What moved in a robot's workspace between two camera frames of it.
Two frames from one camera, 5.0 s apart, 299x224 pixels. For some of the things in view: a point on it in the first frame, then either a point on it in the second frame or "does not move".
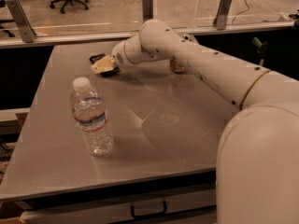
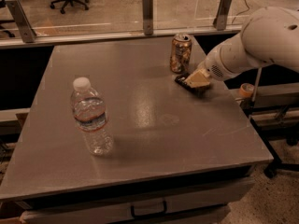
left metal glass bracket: [28, 33] does not move
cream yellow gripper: [119, 55] → [214, 65]
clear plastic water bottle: [90, 111] does not move
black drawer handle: [149, 214] does not move
